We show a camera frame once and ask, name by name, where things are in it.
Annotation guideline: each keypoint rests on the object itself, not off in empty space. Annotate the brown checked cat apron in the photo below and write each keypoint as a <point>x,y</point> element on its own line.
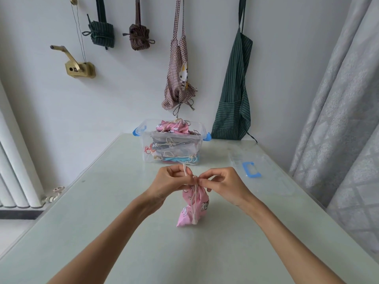
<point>177,73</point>

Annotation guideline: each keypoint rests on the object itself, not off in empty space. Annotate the person's left hand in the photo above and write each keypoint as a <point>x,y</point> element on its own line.
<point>165,183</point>

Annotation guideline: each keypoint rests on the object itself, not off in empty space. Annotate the grey patterned curtain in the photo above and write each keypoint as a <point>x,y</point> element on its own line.
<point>343,115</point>

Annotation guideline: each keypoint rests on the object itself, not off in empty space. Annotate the person's left forearm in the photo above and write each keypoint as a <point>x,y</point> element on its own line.
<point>109,238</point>

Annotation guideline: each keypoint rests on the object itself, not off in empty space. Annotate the clear storage box blue latches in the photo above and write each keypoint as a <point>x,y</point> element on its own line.
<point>148,144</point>

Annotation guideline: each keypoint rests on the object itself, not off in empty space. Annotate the white radiator valve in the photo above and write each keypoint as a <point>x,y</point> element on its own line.
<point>54,195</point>

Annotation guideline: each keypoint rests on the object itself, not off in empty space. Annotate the person's right forearm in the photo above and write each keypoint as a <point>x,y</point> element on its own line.
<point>284,242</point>

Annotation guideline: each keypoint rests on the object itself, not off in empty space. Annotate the person's right thumb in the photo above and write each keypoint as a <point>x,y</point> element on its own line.
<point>208,182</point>

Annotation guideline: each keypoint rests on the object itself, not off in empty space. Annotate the person's right hand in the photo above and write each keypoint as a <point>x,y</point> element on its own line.
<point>231,186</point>

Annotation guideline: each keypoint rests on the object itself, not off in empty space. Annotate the person's left thumb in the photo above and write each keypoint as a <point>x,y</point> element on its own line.
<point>180,182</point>

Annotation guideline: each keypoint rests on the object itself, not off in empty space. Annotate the brass wall crank winch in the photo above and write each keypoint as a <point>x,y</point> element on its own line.
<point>80,68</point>

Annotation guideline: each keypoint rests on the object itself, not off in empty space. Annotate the white radiator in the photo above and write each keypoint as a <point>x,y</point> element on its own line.
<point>14,162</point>

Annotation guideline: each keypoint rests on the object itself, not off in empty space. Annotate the long green striped apron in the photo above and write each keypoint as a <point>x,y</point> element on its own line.
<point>234,94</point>

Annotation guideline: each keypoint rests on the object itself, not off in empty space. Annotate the folded green striped apron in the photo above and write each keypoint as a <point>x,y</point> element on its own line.
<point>102,31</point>

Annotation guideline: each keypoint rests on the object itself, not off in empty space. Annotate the folded brown striped apron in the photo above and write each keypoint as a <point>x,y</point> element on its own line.
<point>139,35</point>

